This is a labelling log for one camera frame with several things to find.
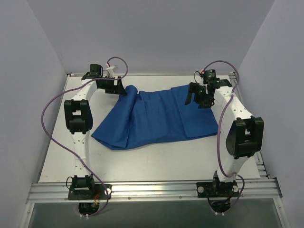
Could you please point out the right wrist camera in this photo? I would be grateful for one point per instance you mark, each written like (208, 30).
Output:
(208, 76)

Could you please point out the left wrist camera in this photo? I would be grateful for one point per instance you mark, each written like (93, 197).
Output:
(96, 71)

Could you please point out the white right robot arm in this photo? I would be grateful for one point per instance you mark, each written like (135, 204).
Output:
(240, 133)

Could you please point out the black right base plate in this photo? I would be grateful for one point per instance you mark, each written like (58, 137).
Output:
(217, 190)

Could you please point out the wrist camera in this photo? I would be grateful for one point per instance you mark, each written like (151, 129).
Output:
(96, 71)
(208, 76)

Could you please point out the aluminium front rail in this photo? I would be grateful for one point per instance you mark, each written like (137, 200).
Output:
(151, 191)

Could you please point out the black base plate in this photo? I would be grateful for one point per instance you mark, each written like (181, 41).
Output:
(86, 194)
(217, 190)

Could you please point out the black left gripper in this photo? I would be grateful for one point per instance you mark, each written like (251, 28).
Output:
(114, 84)

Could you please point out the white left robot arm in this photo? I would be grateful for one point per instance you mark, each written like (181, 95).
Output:
(79, 122)

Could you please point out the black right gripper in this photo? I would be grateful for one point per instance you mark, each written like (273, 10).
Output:
(200, 92)

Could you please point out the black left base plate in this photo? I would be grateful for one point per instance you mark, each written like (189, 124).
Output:
(86, 194)

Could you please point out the blue surgical drape cloth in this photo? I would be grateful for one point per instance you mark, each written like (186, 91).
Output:
(141, 118)

